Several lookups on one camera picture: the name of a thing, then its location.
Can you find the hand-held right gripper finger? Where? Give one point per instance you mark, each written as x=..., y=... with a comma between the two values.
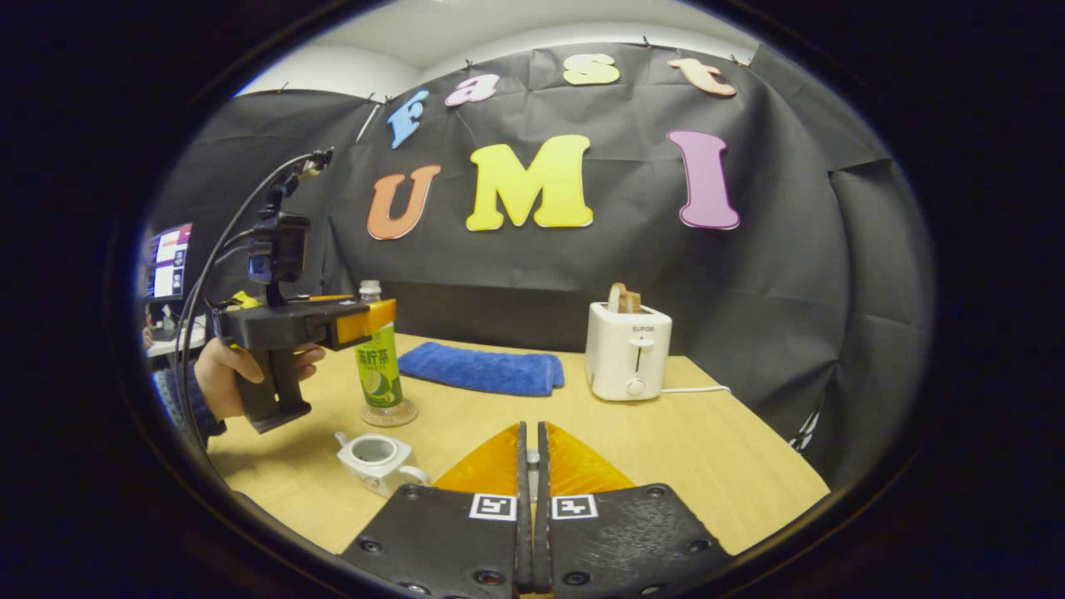
x=524, y=541
x=542, y=541

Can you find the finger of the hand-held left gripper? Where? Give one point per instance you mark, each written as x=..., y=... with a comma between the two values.
x=366, y=323
x=333, y=297

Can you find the green label water bottle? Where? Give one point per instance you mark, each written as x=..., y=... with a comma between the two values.
x=378, y=374

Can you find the white teacup lid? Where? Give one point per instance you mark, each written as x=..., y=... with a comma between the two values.
x=532, y=459

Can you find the round brown coaster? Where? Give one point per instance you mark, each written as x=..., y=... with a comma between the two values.
x=399, y=416

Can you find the white floral teacup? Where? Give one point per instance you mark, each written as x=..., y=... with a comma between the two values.
x=378, y=466

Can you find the white desk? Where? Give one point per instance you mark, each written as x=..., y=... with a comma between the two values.
x=179, y=343

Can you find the computer monitor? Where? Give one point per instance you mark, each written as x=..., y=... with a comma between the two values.
x=166, y=262

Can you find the blue towel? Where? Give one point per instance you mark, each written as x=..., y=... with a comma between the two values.
x=482, y=370

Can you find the white toaster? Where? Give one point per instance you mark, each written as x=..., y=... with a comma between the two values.
x=628, y=358

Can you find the toasted bread slice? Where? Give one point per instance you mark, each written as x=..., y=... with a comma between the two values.
x=624, y=299

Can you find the black backdrop cloth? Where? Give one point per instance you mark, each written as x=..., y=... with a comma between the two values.
x=624, y=266

